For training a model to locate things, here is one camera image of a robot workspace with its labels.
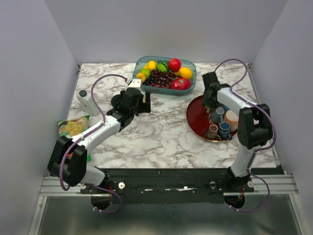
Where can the yellow lemon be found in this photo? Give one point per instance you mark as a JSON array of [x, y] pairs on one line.
[[186, 73]]

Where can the red apple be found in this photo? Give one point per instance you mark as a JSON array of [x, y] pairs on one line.
[[174, 64]]

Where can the brown mug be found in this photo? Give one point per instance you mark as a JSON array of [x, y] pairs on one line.
[[212, 133]]

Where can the light blue mug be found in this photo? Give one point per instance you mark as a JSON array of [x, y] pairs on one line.
[[226, 108]]

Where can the grey blue mug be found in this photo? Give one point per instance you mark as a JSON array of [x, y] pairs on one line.
[[217, 115]]

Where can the teal plastic fruit tub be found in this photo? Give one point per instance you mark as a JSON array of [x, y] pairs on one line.
[[184, 63]]

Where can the pink mug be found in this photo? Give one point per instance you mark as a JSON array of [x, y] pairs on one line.
[[232, 119]]

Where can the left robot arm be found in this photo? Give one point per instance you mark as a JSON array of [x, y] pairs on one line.
[[69, 157]]

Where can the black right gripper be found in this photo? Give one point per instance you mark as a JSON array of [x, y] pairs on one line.
[[205, 102]]

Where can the green chips bag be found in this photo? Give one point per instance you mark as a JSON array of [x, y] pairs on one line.
[[73, 127]]

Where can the orange mandarin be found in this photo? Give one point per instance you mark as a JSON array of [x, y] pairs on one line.
[[141, 76]]

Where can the dark purple grape bunch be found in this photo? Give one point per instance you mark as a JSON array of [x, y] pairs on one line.
[[160, 77]]

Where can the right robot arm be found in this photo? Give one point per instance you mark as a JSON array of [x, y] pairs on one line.
[[255, 131]]

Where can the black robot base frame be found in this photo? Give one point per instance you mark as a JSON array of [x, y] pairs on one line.
[[169, 185]]

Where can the green striped melon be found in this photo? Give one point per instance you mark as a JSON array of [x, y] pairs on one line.
[[163, 67]]

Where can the white bottle black cap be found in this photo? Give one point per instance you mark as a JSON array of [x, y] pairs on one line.
[[84, 97]]

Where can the red round tray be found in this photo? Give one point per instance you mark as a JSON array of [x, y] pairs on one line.
[[199, 119]]

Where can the pink dragon fruit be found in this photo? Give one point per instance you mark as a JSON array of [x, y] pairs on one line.
[[180, 84]]

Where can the yellow pear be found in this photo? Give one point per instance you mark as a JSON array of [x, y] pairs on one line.
[[151, 65]]

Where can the dark blue mug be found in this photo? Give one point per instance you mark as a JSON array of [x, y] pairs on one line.
[[224, 131]]

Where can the green lime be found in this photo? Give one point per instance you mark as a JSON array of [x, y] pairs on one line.
[[146, 72]]

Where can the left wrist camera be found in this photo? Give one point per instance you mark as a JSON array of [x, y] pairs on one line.
[[136, 83]]

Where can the red grape bunch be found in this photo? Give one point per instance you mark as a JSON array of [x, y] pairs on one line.
[[163, 85]]

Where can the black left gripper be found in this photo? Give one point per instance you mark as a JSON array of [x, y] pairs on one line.
[[145, 107]]

